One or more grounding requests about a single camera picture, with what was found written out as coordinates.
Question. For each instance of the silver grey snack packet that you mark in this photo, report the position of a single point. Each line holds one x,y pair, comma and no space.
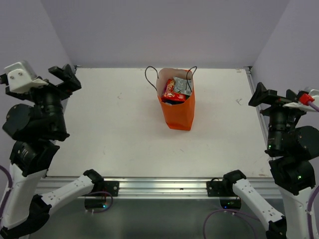
183,86

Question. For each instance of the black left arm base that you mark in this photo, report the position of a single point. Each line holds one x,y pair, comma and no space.
107,186

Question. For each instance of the aluminium table edge rail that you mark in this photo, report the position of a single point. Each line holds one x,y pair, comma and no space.
256,100

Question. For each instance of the red snack packet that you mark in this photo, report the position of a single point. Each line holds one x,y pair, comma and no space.
170,95

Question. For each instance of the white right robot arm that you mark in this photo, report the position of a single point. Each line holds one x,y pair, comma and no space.
291,149

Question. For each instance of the orange paper bag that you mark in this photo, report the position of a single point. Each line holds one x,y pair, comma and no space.
177,116

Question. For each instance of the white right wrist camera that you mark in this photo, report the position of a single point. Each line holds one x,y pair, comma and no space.
306,101

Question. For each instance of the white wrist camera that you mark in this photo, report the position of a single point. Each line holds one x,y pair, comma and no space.
21,78
306,101

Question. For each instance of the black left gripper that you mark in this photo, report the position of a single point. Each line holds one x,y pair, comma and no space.
65,73

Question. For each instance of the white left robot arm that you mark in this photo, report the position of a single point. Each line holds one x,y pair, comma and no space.
36,128

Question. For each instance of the aluminium front mounting rail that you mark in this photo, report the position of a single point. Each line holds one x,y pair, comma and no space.
162,188

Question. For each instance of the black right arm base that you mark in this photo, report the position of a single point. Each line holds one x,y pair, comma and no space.
216,188

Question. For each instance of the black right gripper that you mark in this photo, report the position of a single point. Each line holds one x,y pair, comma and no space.
262,94

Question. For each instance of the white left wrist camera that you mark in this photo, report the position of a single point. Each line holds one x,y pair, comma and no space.
21,78

